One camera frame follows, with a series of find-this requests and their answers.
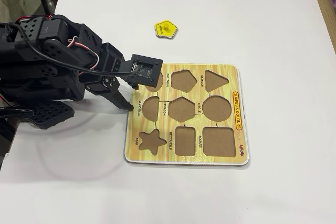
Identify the glossy black table clamp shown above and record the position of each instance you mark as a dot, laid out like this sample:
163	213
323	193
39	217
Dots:
15	112

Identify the light wooden edge strip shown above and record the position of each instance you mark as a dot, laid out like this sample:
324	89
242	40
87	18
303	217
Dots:
325	11

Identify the wooden shape puzzle board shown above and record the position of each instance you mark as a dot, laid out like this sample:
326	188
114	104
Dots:
189	119

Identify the grey metal knob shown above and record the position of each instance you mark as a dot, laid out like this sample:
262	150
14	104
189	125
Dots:
49	2

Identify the black gridded base plate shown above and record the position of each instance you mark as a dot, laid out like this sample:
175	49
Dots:
50	115

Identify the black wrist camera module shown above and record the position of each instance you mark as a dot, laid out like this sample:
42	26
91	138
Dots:
143	70

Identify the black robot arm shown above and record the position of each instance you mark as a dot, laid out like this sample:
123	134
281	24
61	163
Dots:
31	58

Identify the yellow pentagon puzzle piece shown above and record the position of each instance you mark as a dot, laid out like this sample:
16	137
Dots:
166	30

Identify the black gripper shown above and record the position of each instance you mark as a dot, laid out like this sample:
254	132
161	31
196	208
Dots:
113	83

